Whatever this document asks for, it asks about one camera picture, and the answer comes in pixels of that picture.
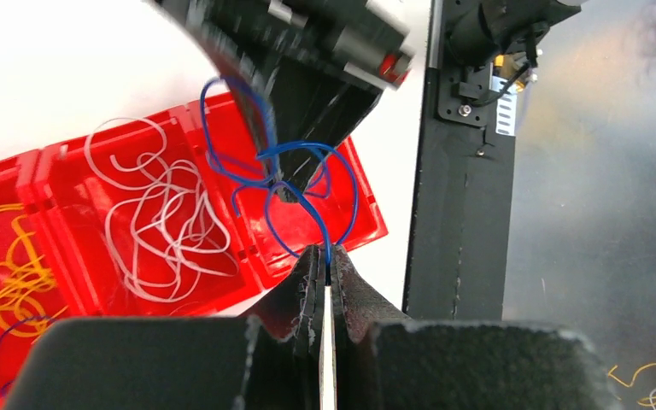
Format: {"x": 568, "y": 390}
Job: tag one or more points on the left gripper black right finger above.
{"x": 388, "y": 360}

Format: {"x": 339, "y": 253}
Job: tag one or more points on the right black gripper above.
{"x": 337, "y": 52}

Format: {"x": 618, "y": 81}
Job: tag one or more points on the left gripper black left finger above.
{"x": 264, "y": 358}

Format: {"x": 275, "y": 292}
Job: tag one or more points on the red middle bin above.
{"x": 138, "y": 223}

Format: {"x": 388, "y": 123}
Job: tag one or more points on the red bin near yellow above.
{"x": 30, "y": 298}

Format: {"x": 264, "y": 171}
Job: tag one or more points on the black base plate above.
{"x": 463, "y": 191}

